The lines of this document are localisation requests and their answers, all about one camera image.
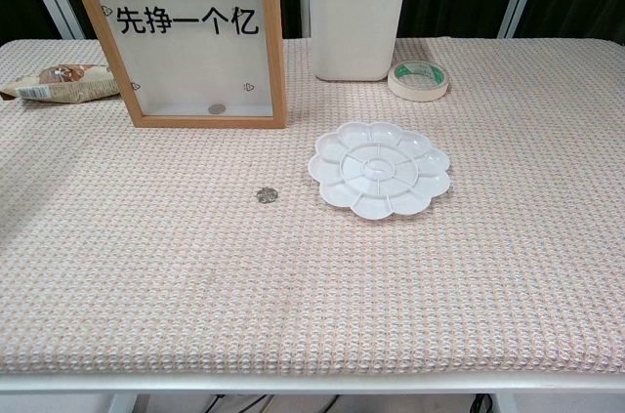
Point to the silver coin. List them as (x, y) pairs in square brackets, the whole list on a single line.
[(266, 195)]

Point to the white flower paint palette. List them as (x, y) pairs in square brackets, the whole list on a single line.
[(378, 169)]

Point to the pink woven tablecloth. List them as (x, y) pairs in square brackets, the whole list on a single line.
[(312, 276)]

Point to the brown snack packet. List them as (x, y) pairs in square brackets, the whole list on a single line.
[(63, 83)]

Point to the coin inside money box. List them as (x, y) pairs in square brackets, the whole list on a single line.
[(216, 109)]

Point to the white square trash bin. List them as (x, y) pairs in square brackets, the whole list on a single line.
[(354, 27)]

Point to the wooden frame money box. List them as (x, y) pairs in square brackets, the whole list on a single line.
[(176, 121)]

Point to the beige masking tape roll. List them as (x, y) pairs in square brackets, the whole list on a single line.
[(415, 88)]

